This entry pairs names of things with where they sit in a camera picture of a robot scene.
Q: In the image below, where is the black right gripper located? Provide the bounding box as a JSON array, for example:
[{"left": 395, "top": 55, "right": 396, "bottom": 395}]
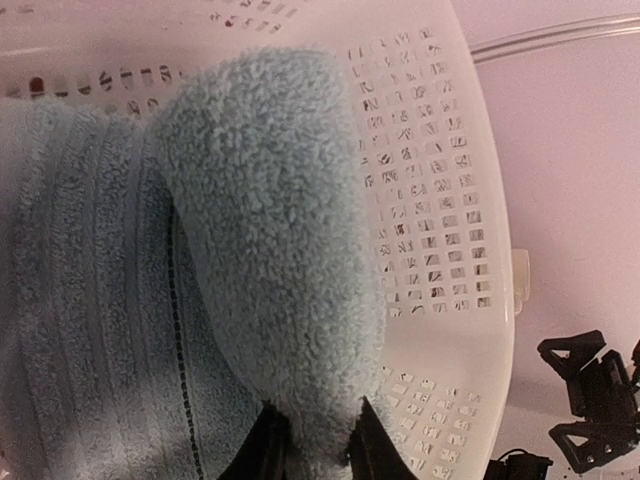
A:
[{"left": 537, "top": 330, "right": 639, "bottom": 473}]

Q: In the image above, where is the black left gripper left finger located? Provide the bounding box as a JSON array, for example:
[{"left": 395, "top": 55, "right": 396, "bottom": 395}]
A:
[{"left": 218, "top": 403, "right": 290, "bottom": 480}]

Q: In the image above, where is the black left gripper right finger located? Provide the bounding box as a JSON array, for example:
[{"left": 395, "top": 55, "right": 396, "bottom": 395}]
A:
[{"left": 347, "top": 397, "right": 417, "bottom": 480}]

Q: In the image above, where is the light blue towel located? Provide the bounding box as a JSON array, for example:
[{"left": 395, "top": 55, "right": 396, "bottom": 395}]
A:
[{"left": 1, "top": 48, "right": 387, "bottom": 479}]

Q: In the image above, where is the white plastic basket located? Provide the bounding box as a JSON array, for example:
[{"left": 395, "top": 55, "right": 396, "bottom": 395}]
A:
[{"left": 1, "top": 1, "right": 514, "bottom": 479}]

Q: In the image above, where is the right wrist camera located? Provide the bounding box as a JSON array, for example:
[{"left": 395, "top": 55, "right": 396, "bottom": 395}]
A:
[{"left": 483, "top": 449, "right": 553, "bottom": 480}]

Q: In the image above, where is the right aluminium frame post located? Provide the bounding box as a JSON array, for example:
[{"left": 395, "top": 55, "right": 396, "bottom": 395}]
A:
[{"left": 470, "top": 13, "right": 639, "bottom": 65}]

